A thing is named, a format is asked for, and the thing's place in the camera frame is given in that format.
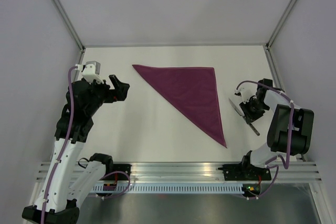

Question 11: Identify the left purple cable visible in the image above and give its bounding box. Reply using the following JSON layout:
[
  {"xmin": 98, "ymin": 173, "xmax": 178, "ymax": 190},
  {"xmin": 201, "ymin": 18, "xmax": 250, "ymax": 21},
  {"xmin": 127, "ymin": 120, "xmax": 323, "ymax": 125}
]
[{"xmin": 40, "ymin": 66, "xmax": 79, "ymax": 224}]

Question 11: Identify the purple cable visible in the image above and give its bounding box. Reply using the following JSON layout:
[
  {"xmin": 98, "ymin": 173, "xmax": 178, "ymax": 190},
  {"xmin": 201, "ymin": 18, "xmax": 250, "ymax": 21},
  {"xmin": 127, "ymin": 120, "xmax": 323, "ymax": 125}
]
[
  {"xmin": 236, "ymin": 80, "xmax": 293, "ymax": 201},
  {"xmin": 40, "ymin": 66, "xmax": 79, "ymax": 224}
]

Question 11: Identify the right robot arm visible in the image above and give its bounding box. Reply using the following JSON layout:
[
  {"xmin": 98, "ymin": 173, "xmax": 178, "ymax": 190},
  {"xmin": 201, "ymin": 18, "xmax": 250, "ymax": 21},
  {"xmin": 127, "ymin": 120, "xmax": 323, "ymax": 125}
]
[{"xmin": 235, "ymin": 79, "xmax": 314, "ymax": 179}]

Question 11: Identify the aluminium front rail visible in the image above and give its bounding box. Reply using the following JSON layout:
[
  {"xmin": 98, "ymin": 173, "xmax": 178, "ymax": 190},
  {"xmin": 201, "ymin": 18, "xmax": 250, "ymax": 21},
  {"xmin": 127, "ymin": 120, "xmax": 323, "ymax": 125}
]
[{"xmin": 35, "ymin": 161, "xmax": 322, "ymax": 183}]

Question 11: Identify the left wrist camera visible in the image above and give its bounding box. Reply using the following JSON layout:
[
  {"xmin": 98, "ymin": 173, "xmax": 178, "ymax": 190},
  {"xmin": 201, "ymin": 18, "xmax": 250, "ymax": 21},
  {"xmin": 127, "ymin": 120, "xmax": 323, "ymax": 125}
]
[{"xmin": 75, "ymin": 61, "xmax": 103, "ymax": 84}]

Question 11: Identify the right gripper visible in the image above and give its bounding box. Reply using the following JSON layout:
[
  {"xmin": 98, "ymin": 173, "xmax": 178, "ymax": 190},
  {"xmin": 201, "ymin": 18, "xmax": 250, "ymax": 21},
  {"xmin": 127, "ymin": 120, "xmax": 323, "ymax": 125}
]
[{"xmin": 239, "ymin": 98, "xmax": 268, "ymax": 124}]

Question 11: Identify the steel table knife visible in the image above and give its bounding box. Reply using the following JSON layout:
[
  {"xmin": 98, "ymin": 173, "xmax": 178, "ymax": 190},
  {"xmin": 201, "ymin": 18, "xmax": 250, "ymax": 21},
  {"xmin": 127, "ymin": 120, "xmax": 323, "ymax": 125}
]
[{"xmin": 229, "ymin": 99, "xmax": 260, "ymax": 136}]

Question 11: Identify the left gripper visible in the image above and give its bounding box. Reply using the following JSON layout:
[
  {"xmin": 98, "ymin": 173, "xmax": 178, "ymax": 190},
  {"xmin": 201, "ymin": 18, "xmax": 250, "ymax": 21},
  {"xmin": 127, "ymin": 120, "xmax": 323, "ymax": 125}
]
[{"xmin": 85, "ymin": 74, "xmax": 129, "ymax": 116}]

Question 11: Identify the aluminium frame post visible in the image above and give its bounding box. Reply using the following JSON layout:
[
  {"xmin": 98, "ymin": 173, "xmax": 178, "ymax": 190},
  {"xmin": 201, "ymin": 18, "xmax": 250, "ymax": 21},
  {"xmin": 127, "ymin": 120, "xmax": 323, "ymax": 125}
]
[
  {"xmin": 51, "ymin": 0, "xmax": 85, "ymax": 52},
  {"xmin": 265, "ymin": 0, "xmax": 299, "ymax": 50}
]

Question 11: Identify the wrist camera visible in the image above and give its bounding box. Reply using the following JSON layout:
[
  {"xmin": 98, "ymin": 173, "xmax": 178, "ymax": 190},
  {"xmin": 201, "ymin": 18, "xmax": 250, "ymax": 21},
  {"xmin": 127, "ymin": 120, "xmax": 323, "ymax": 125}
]
[
  {"xmin": 75, "ymin": 61, "xmax": 103, "ymax": 84},
  {"xmin": 234, "ymin": 87, "xmax": 254, "ymax": 104}
]

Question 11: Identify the left aluminium frame post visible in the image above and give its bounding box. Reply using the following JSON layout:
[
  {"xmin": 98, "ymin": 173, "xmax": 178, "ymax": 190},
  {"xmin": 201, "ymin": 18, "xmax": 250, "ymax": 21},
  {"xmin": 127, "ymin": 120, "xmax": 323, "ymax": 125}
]
[{"xmin": 51, "ymin": 0, "xmax": 85, "ymax": 52}]

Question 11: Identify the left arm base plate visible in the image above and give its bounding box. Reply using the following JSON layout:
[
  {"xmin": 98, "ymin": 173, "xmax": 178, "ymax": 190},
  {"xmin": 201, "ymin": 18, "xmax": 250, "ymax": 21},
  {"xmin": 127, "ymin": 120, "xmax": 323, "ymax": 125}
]
[{"xmin": 107, "ymin": 164, "xmax": 131, "ymax": 182}]

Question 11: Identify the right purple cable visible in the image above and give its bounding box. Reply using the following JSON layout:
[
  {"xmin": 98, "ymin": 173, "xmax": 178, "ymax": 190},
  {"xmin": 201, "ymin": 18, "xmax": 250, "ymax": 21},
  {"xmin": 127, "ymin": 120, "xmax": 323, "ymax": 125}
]
[{"xmin": 236, "ymin": 80, "xmax": 293, "ymax": 201}]

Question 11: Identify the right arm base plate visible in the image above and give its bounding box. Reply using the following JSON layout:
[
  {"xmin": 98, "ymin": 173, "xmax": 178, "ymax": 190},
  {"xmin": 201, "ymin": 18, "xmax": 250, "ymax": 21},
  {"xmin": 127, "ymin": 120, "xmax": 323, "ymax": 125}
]
[{"xmin": 218, "ymin": 164, "xmax": 271, "ymax": 182}]

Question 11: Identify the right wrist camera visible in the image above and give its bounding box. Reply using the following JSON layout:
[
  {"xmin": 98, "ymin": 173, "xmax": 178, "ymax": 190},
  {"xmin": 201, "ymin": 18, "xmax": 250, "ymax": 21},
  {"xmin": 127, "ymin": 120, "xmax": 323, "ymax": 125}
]
[{"xmin": 234, "ymin": 87, "xmax": 254, "ymax": 104}]

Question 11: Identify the purple cloth napkin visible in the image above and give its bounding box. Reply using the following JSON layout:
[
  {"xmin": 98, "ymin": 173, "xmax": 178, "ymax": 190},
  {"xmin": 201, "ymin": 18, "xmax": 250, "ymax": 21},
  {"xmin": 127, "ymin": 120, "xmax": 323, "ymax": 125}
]
[{"xmin": 132, "ymin": 65, "xmax": 227, "ymax": 147}]

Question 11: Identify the right aluminium frame post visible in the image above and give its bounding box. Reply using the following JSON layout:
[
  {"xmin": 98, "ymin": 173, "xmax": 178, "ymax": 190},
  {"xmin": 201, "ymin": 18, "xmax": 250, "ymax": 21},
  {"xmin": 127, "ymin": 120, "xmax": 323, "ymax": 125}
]
[{"xmin": 265, "ymin": 0, "xmax": 299, "ymax": 50}]

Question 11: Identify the white slotted cable duct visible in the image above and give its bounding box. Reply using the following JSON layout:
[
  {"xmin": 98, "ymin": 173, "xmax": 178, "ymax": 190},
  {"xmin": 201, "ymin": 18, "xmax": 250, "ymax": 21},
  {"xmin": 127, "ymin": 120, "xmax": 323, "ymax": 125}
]
[{"xmin": 89, "ymin": 184, "xmax": 244, "ymax": 195}]

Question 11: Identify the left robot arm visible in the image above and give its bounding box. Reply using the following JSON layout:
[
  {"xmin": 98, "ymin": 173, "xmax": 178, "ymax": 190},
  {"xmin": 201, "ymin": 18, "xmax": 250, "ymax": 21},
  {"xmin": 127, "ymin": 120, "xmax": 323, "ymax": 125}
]
[{"xmin": 22, "ymin": 74, "xmax": 130, "ymax": 223}]

